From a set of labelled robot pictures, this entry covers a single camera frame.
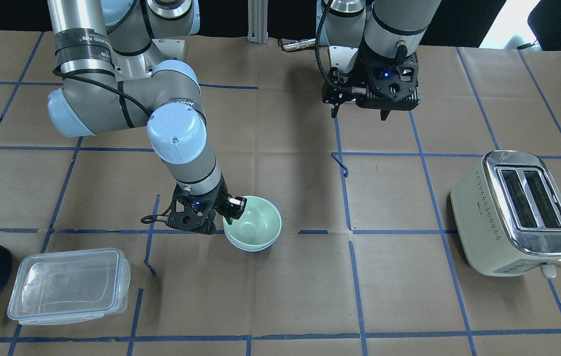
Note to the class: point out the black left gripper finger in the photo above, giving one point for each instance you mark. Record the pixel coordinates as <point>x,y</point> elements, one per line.
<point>337,98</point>
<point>384,114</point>

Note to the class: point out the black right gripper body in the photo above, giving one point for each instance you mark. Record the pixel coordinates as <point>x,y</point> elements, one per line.
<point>220,203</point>

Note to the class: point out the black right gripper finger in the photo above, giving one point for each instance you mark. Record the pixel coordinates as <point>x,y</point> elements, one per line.
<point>234,207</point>

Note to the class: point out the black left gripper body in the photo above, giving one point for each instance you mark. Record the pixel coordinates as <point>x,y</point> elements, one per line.
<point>358,68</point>

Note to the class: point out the green bowl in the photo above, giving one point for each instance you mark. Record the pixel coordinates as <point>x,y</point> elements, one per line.
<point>260,222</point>

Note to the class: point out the blue bowl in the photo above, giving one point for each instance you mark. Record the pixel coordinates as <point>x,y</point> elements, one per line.
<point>250,248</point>

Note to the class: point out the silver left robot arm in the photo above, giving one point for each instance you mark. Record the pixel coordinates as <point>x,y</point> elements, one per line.
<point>383,26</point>

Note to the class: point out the clear plastic food container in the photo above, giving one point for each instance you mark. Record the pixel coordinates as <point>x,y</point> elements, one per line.
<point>69,287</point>

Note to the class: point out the cream toaster with chrome top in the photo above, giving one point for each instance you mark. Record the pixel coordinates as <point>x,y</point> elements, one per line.
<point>507,211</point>

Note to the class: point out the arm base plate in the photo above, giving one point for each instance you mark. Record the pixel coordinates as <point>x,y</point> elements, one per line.
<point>342,57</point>
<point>141,63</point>

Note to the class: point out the aluminium frame post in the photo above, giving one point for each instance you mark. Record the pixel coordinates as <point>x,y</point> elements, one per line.
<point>257,22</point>

